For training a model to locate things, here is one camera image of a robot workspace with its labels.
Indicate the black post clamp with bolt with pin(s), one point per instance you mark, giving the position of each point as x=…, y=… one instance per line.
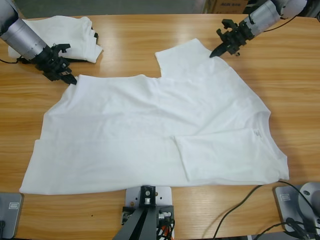
x=143, y=193

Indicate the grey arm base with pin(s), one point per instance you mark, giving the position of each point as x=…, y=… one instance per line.
x=12, y=215
x=287, y=207

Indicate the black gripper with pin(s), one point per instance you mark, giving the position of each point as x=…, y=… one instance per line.
x=237, y=37
x=52, y=62

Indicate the folded white t-shirt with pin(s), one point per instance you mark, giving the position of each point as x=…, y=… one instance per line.
x=72, y=32

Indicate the dark camera post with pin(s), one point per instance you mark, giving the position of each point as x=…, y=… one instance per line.
x=136, y=227

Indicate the white t-shirt with black print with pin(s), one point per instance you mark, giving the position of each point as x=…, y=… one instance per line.
x=150, y=125

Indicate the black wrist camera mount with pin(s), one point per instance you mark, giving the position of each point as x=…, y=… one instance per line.
x=228, y=23
x=61, y=46

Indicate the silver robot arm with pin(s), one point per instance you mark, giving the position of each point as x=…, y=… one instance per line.
x=270, y=15
x=22, y=37

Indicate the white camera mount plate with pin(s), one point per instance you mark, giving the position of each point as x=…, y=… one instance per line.
x=166, y=197

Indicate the folded black garment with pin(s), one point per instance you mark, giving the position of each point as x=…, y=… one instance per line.
x=75, y=60

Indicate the black base plug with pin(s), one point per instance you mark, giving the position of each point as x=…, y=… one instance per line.
x=291, y=221

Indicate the black post bracket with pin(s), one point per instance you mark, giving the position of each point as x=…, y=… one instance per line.
x=170, y=208
x=126, y=212

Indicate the cardboard box with AUX print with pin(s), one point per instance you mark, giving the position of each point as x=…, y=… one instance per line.
x=230, y=7

